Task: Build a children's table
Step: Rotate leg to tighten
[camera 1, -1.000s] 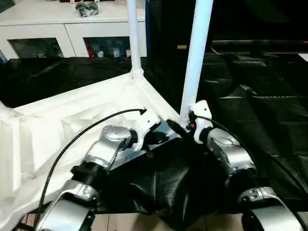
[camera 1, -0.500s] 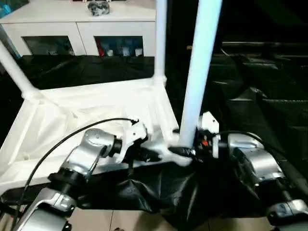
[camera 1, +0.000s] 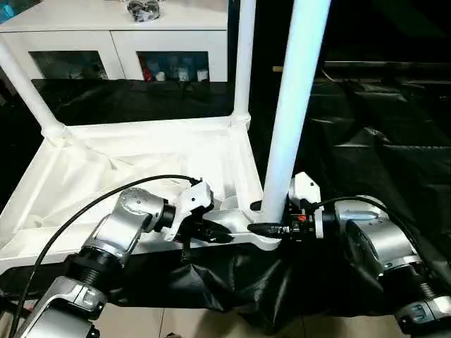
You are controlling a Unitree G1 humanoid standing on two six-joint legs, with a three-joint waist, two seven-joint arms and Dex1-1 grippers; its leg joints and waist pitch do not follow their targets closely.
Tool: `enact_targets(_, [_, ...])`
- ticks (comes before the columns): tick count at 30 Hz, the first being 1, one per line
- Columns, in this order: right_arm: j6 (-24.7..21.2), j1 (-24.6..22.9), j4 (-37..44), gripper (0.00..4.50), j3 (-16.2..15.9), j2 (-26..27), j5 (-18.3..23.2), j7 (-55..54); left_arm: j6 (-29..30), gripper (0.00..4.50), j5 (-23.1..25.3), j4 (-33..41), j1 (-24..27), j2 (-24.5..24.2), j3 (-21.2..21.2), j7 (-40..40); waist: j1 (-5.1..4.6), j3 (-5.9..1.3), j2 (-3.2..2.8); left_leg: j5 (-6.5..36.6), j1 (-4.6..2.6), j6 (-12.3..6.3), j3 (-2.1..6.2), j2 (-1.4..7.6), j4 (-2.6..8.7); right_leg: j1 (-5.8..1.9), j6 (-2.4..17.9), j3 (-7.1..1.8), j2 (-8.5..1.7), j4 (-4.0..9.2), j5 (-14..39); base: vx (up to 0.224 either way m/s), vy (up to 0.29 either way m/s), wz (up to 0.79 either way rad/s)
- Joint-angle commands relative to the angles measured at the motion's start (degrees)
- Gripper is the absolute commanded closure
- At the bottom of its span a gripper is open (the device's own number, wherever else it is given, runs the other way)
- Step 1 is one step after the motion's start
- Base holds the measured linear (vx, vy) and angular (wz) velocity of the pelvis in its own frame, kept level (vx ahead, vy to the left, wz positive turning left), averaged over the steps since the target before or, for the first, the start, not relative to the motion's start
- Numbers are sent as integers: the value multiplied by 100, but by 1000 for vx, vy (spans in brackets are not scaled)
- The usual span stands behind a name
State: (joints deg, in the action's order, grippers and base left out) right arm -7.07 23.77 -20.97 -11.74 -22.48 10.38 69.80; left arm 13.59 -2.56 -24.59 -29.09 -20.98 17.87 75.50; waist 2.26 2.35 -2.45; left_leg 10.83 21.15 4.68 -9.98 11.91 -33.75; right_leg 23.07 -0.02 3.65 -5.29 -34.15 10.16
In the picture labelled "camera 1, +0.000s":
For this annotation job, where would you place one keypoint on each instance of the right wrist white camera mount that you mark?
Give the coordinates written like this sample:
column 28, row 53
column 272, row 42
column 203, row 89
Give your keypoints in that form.
column 304, row 186

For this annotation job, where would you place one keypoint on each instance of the red package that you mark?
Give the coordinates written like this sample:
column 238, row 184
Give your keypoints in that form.
column 146, row 70

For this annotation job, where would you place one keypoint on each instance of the white plastic table top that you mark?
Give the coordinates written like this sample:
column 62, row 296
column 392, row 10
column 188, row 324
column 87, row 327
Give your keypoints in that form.
column 105, row 155

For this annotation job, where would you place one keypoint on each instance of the small cyan object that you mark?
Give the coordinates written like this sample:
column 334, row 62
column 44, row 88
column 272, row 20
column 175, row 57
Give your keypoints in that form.
column 5, row 8

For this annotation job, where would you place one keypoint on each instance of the black work mat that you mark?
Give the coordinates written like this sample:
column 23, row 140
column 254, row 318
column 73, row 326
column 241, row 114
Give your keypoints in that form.
column 387, row 141

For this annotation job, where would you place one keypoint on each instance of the white cabinet with glass doors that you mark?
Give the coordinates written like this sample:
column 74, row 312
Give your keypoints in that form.
column 105, row 38

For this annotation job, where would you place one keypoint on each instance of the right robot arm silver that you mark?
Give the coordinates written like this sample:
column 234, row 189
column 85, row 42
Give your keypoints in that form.
column 387, row 232

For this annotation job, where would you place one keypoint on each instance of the small white jar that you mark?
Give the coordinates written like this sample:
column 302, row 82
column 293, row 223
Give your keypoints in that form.
column 183, row 74
column 201, row 75
column 161, row 76

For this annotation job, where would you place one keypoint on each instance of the white plastic table leg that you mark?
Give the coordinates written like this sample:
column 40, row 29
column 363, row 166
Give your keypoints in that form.
column 296, row 105
column 24, row 84
column 244, row 53

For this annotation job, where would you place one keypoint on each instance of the black cabinet with yellow label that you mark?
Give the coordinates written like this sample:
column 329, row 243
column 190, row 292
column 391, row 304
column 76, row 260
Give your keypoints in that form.
column 267, row 35

